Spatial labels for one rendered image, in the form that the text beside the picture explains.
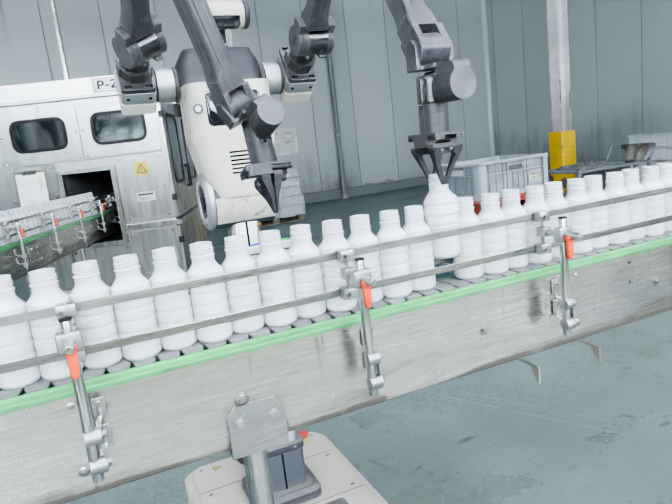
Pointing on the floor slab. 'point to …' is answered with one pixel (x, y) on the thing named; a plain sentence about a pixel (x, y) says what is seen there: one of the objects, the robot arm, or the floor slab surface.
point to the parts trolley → (598, 166)
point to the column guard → (562, 154)
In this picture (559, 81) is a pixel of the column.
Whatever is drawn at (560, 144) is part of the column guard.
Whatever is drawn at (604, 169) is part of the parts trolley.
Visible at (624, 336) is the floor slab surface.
